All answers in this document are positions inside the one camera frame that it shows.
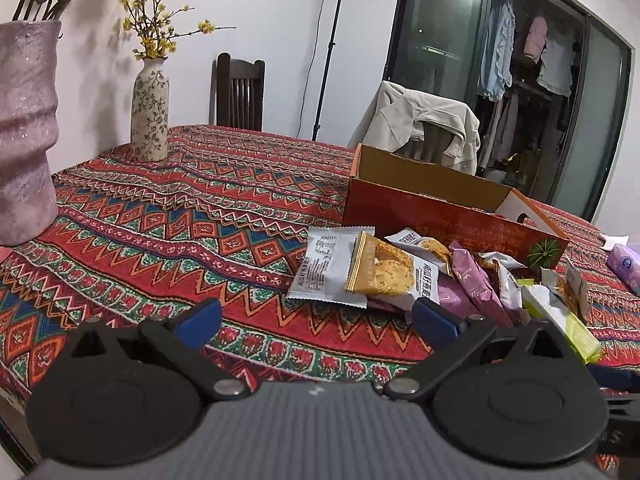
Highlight pink snack packet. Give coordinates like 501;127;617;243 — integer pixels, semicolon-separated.
438;242;513;327

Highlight pumpkin crisp snack packet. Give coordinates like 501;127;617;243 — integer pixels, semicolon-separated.
385;228;452;276

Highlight green white snack packet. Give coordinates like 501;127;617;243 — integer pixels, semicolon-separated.
520;280;601;364

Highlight white grey snack packet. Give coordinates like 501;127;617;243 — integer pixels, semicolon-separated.
286;226;375;309

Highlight brown cookie snack packet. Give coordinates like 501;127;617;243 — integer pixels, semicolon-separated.
344;231;440;311

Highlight patterned red tablecloth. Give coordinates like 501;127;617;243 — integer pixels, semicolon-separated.
0;123;640;480

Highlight orange cardboard box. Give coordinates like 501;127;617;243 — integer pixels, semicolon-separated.
343;144;568;271

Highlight purple tissue pack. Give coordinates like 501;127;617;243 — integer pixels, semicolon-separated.
606;244;640;296

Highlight white tissue paper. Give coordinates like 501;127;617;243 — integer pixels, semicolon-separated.
598;233;629;252

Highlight chair with beige jacket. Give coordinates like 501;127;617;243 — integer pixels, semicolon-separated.
402;122;454;164

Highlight beige jacket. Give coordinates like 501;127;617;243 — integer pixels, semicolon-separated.
347;80;480;174

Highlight dark wooden chair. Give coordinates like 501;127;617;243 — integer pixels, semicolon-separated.
214;52;266;131

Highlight white floral ceramic vase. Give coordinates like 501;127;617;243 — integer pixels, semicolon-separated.
130;58;169;162

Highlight dark framed glass door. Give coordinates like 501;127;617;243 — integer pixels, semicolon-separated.
384;0;631;220

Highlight white hanging garment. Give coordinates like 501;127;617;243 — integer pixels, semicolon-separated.
537;28;574;98

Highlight pink hanging garment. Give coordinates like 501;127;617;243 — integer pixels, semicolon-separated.
523;15;548;63

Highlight light blue hanging shirt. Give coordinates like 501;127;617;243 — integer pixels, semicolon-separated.
478;0;516;102

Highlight yellow flower branches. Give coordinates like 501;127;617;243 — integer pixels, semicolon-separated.
119;0;233;61

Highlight pink textured vase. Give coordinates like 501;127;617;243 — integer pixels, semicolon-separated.
0;20;61;247

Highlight studio light on stand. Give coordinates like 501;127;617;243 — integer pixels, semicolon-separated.
311;0;343;142

